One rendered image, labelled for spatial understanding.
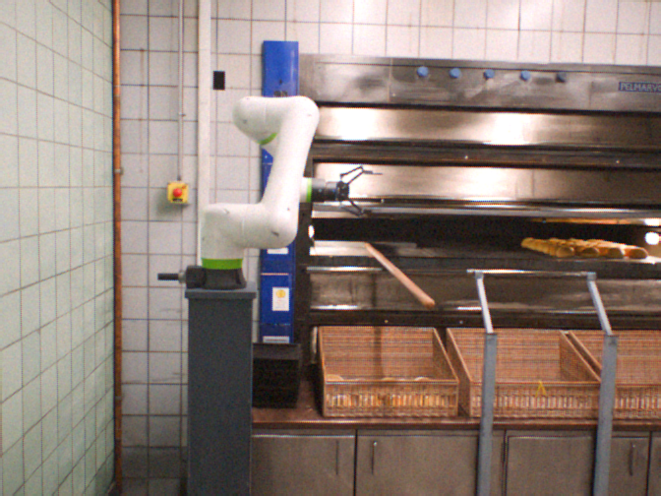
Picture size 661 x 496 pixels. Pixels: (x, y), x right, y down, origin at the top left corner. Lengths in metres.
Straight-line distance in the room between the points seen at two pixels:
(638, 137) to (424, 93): 1.03
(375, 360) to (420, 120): 1.13
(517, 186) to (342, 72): 0.98
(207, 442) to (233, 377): 0.21
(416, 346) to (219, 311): 1.45
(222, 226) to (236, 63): 1.36
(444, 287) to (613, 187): 0.93
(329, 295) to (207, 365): 1.27
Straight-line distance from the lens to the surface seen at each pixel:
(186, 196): 3.13
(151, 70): 3.27
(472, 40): 3.33
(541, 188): 3.36
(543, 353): 3.41
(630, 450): 3.14
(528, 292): 3.40
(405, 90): 3.25
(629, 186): 3.54
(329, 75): 3.22
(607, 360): 2.92
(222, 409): 2.08
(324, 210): 3.02
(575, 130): 3.44
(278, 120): 2.18
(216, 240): 2.00
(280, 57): 3.18
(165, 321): 3.28
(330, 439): 2.81
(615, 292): 3.56
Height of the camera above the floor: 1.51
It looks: 5 degrees down
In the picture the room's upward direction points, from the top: 1 degrees clockwise
